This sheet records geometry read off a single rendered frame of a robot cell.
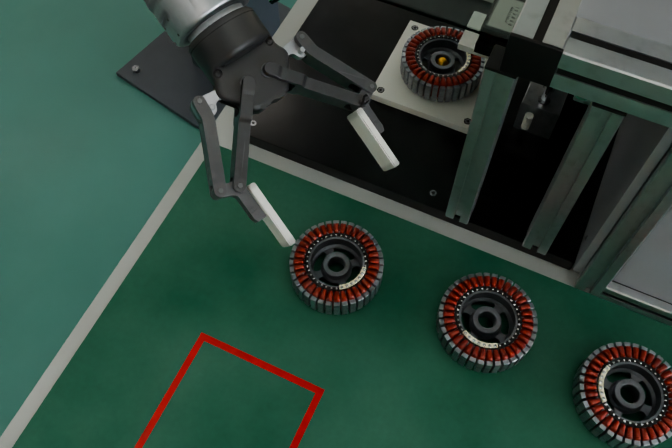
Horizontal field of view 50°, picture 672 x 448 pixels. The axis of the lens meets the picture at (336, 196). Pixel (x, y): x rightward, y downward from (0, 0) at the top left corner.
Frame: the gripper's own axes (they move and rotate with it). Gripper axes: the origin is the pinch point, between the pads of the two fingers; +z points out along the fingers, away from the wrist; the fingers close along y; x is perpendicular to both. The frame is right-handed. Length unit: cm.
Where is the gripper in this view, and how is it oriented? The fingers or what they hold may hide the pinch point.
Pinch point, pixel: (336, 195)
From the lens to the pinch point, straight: 72.2
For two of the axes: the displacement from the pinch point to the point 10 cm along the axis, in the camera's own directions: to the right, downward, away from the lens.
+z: 5.7, 8.2, 0.9
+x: 3.3, -1.2, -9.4
